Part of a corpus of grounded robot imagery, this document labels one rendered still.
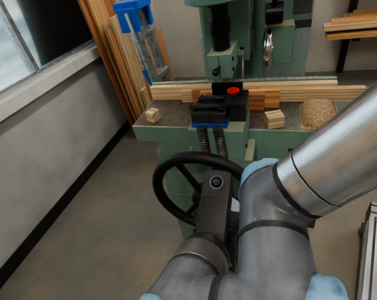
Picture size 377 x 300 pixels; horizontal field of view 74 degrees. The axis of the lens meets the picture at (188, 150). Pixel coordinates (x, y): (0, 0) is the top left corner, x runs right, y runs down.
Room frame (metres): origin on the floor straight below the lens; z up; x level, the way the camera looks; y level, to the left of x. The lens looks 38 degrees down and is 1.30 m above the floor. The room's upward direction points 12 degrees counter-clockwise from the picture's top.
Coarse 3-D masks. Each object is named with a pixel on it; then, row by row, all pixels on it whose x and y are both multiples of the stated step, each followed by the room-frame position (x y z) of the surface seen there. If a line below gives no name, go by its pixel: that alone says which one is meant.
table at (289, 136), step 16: (144, 112) 0.78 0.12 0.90; (160, 112) 0.76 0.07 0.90; (176, 112) 0.73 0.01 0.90; (256, 112) 0.63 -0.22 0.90; (288, 112) 0.59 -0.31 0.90; (336, 112) 0.55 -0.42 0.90; (144, 128) 0.69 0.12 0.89; (160, 128) 0.67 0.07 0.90; (176, 128) 0.64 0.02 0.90; (256, 128) 0.55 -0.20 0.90; (272, 128) 0.54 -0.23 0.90; (288, 128) 0.52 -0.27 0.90; (256, 144) 0.55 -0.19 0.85; (272, 144) 0.53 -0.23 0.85; (288, 144) 0.51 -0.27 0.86; (240, 160) 0.47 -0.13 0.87
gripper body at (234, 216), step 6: (234, 216) 0.25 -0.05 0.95; (234, 222) 0.24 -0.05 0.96; (234, 228) 0.23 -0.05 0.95; (192, 234) 0.21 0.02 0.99; (198, 234) 0.20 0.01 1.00; (204, 234) 0.20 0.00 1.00; (210, 234) 0.20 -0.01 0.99; (228, 234) 0.23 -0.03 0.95; (234, 234) 0.23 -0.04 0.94; (210, 240) 0.19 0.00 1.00; (216, 240) 0.19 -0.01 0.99; (228, 240) 0.22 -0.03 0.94; (234, 240) 0.21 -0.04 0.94; (222, 246) 0.18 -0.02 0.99; (228, 246) 0.21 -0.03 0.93; (234, 246) 0.21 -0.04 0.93; (228, 252) 0.18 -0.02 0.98; (234, 252) 0.20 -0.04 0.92; (228, 258) 0.17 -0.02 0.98; (234, 258) 0.20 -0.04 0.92; (228, 264) 0.16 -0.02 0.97; (234, 264) 0.19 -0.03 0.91; (234, 270) 0.19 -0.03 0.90
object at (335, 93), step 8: (264, 88) 0.70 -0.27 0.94; (288, 88) 0.66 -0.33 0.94; (296, 88) 0.65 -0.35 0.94; (304, 88) 0.64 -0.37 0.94; (312, 88) 0.63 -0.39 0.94; (320, 88) 0.62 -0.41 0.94; (328, 88) 0.62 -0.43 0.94; (336, 88) 0.61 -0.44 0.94; (344, 88) 0.60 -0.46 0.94; (352, 88) 0.59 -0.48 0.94; (360, 88) 0.58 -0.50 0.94; (184, 96) 0.79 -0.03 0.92; (280, 96) 0.66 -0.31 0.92; (288, 96) 0.65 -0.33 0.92; (296, 96) 0.64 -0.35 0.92; (304, 96) 0.64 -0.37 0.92; (312, 96) 0.63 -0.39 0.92; (320, 96) 0.62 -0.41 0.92; (328, 96) 0.61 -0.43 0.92; (336, 96) 0.60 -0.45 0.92; (344, 96) 0.59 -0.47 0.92; (352, 96) 0.58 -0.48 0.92
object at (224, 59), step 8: (232, 40) 0.80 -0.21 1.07; (232, 48) 0.73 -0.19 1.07; (208, 56) 0.71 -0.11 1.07; (216, 56) 0.70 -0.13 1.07; (224, 56) 0.69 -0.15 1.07; (232, 56) 0.71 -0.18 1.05; (208, 64) 0.71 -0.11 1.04; (216, 64) 0.70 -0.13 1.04; (224, 64) 0.69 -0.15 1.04; (232, 64) 0.70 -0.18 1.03; (208, 72) 0.71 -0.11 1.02; (224, 72) 0.69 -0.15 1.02; (232, 72) 0.70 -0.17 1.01
